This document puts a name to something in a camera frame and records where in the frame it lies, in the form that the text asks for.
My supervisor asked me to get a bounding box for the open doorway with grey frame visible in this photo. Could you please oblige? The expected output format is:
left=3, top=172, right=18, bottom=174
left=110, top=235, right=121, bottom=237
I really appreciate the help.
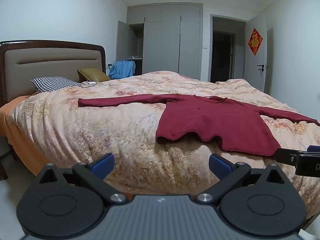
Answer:
left=209, top=14, right=247, bottom=83

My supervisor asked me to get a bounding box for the dark red knit sweater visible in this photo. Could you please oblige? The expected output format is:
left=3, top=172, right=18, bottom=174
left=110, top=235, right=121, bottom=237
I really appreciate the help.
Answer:
left=78, top=94, right=320, bottom=157

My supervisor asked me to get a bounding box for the white charger with cable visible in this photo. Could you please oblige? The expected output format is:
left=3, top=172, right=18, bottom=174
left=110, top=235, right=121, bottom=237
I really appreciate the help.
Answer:
left=80, top=74, right=100, bottom=88

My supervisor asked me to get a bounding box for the white room door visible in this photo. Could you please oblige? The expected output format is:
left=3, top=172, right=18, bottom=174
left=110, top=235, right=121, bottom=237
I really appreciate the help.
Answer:
left=244, top=14, right=268, bottom=94

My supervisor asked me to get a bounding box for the houndstooth pillow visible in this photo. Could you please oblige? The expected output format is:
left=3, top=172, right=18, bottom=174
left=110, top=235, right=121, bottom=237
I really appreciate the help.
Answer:
left=31, top=77, right=84, bottom=93

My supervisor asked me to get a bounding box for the open grey wardrobe door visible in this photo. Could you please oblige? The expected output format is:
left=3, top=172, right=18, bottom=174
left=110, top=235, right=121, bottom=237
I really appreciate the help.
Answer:
left=116, top=21, right=130, bottom=67

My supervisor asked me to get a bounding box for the red diamond door decoration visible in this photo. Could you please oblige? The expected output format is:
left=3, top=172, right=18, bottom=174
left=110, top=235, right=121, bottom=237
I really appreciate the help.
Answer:
left=248, top=28, right=263, bottom=56

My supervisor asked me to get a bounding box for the blue garment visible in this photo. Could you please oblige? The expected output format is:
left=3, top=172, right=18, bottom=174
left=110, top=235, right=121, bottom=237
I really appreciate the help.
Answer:
left=108, top=60, right=136, bottom=80

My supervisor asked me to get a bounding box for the orange bed sheet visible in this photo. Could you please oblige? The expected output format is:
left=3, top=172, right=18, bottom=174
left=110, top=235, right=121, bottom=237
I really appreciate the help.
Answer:
left=0, top=91, right=54, bottom=177

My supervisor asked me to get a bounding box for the grey built-in wardrobe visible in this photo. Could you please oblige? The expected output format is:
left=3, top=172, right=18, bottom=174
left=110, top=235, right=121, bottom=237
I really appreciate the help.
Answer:
left=126, top=3, right=202, bottom=81

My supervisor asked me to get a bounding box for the olive green pillow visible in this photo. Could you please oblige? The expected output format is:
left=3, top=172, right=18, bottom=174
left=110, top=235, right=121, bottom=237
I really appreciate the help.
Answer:
left=77, top=67, right=112, bottom=83

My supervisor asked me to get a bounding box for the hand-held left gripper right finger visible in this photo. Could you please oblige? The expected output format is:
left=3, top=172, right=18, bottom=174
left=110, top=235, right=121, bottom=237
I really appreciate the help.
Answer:
left=196, top=153, right=288, bottom=205

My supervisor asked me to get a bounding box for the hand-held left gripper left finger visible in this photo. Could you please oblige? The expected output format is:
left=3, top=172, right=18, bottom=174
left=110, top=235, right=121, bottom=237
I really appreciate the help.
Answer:
left=36, top=152, right=129, bottom=205

